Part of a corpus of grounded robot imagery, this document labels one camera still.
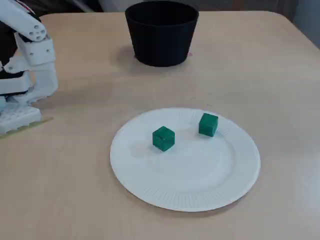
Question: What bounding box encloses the green block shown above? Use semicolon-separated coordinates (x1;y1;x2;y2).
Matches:
198;112;219;137
152;125;176;152

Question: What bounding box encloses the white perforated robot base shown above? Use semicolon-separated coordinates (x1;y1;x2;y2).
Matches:
0;103;42;135

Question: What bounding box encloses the white paper plate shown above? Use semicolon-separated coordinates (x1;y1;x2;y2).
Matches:
109;107;261;213

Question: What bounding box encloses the black pot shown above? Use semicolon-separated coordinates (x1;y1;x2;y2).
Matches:
124;1;200;67

